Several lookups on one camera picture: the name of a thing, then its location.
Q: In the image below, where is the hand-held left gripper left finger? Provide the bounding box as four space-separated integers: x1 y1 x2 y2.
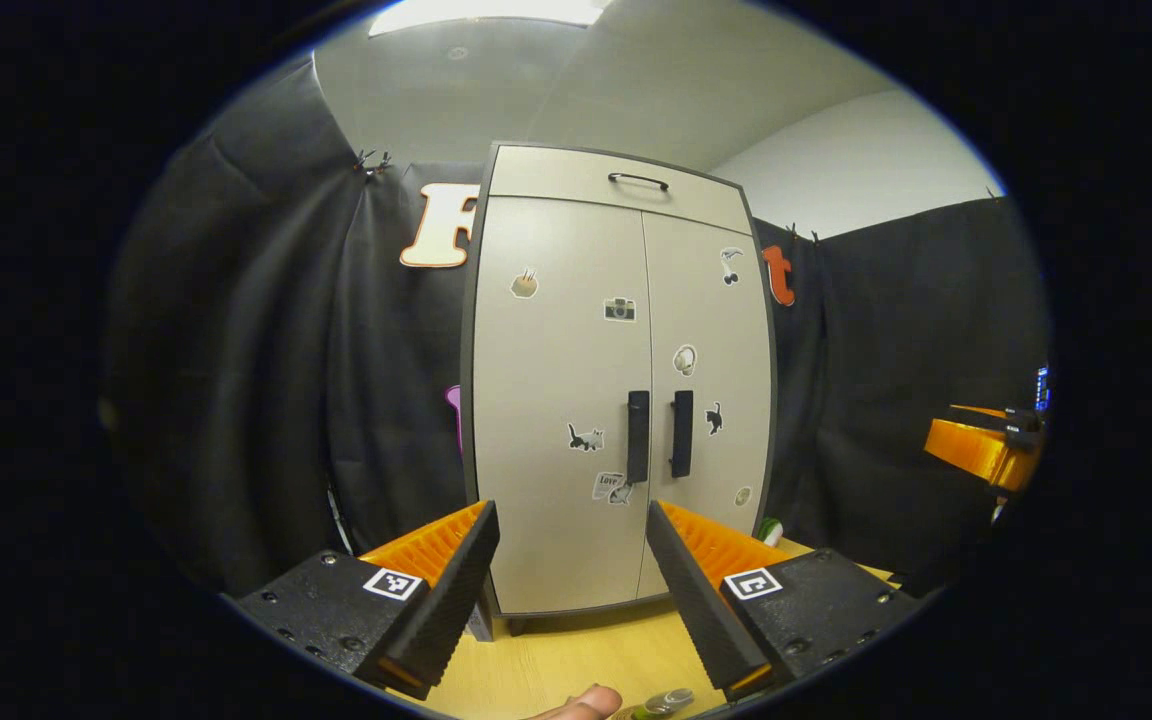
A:
234 500 501 701

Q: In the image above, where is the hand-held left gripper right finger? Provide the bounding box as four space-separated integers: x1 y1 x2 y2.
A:
644 500 922 704

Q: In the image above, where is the grey and white cabinet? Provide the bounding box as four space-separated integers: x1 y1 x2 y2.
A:
460 142 779 641

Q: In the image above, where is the green label plastic bottle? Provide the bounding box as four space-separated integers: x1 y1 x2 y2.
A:
608 686 697 720

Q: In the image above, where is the white cabinet door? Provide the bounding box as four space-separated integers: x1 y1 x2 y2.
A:
636 213 775 601
473 196 652 616

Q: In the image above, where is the white cabinet drawer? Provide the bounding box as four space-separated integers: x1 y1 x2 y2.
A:
484 145 755 236

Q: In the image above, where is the black backdrop cloth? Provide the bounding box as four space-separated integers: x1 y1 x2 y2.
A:
101 55 1052 596

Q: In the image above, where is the ceiling light panel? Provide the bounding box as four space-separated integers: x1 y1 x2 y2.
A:
368 0 609 38

